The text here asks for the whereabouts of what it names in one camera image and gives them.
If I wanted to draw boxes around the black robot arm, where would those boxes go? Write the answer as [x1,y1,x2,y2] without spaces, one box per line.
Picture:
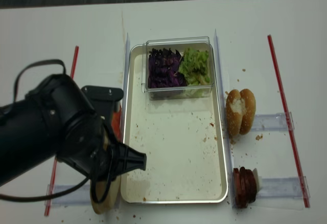
[1,74,147,184]

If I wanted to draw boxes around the white metal tray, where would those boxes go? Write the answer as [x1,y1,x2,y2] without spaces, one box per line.
[121,45,228,204]

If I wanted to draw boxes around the clear rail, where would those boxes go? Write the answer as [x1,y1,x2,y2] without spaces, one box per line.
[257,176,311,199]
[250,113,294,131]
[44,184,91,207]

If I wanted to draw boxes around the upper right clear rail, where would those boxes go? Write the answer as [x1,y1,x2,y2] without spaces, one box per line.
[250,113,294,131]

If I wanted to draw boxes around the black cable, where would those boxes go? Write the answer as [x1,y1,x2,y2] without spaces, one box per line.
[0,59,115,204]

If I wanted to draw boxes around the clear plastic salad container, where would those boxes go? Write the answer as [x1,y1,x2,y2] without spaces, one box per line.
[141,36,215,100]

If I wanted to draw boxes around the left red strip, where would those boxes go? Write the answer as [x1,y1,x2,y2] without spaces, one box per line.
[44,46,79,217]

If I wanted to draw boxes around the bun half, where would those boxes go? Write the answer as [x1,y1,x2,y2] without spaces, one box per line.
[90,182,105,214]
[103,134,121,212]

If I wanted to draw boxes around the lower left clear rail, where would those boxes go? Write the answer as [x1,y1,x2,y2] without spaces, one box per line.
[44,184,91,207]

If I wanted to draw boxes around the lower right clear rail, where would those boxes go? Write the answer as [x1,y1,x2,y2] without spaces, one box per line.
[257,176,311,199]

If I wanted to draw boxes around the red tomato slices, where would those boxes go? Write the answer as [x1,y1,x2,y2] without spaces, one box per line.
[111,108,121,141]

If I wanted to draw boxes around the green lettuce leaves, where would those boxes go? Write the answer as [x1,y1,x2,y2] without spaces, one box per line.
[179,48,210,86]

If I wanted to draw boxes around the right red strip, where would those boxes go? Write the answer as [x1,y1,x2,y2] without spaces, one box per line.
[267,35,311,208]

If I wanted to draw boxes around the dark red meat patties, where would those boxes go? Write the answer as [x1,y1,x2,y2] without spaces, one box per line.
[233,167,257,209]

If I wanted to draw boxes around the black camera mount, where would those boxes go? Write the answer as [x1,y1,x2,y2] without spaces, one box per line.
[81,85,124,126]

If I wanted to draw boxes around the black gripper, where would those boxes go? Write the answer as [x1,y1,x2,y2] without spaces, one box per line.
[56,108,147,181]

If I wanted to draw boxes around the red strip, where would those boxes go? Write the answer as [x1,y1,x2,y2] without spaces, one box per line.
[44,46,79,217]
[267,35,311,208]

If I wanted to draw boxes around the purple cabbage leaves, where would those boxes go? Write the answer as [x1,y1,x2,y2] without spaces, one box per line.
[148,48,187,88]

